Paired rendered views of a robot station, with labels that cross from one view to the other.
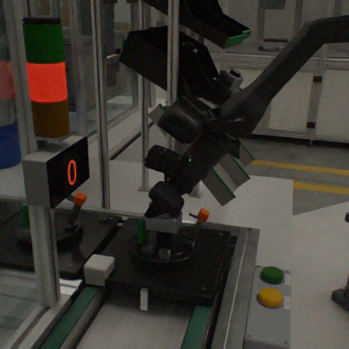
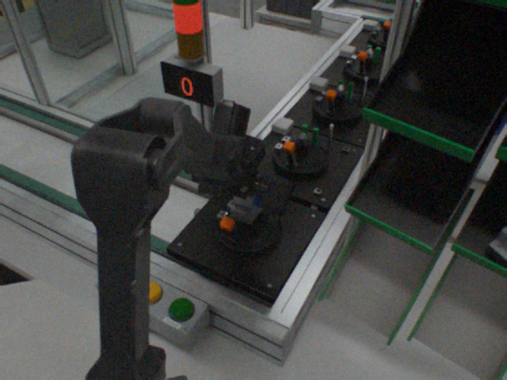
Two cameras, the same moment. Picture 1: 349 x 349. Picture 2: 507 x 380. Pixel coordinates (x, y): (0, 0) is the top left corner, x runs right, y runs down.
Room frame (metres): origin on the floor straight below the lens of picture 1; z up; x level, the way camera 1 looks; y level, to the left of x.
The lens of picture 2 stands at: (0.94, -0.57, 1.66)
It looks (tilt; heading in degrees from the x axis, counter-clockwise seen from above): 43 degrees down; 105
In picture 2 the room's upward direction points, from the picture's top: straight up
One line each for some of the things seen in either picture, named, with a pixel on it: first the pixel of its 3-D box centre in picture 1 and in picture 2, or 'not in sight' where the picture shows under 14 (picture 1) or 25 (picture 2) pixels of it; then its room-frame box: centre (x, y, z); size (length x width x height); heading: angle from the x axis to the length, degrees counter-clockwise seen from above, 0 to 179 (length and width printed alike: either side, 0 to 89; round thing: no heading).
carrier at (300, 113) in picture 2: not in sight; (339, 98); (0.90, 0.50, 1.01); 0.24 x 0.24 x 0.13; 76
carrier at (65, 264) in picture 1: (47, 215); (301, 146); (0.84, 0.27, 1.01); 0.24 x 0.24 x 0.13; 76
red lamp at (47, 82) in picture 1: (47, 80); (187, 14); (0.62, 0.18, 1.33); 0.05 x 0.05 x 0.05
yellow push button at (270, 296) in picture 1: (270, 298); (149, 293); (0.64, -0.17, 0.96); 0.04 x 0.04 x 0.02
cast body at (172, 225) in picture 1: (159, 210); (251, 194); (0.78, 0.03, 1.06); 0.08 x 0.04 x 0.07; 77
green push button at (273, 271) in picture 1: (272, 276); (181, 309); (0.71, -0.19, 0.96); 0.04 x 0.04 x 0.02
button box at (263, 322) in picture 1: (268, 313); (152, 302); (0.64, -0.17, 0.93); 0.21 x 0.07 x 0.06; 166
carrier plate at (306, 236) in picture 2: (163, 255); (248, 232); (0.77, 0.02, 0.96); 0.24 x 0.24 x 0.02; 76
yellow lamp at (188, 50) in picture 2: (50, 116); (190, 41); (0.62, 0.18, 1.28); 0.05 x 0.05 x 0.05
